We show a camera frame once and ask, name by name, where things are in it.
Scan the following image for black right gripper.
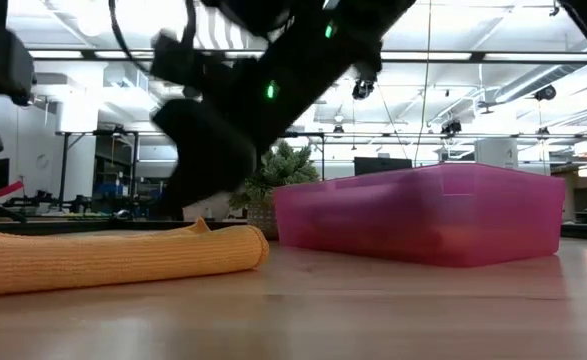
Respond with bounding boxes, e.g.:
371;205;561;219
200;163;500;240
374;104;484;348
151;97;260;222

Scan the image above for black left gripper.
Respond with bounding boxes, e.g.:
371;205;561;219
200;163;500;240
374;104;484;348
0;21;38;160

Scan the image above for black background monitor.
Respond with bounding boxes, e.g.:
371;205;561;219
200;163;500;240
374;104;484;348
353;156;414;177

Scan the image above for black ceiling light rail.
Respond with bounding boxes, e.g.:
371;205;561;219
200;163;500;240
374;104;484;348
25;48;587;65

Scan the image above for orange microfiber towel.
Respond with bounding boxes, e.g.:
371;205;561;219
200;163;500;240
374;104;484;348
0;217;271;299

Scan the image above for green artificial potted plant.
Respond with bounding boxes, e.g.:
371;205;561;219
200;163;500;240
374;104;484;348
228;139;321;241

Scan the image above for white cylindrical container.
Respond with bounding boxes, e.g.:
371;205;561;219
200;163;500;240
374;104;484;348
473;138;520;169

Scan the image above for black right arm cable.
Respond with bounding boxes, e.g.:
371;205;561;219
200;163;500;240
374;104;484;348
107;0;198;76

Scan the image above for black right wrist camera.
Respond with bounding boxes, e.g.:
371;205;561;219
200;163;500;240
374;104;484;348
149;28;224;94

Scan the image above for pink translucent plastic bin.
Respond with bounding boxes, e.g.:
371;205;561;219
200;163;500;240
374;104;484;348
272;162;567;269

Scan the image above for black metal storage rack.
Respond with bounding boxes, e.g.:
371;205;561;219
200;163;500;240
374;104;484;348
55;128;142;214

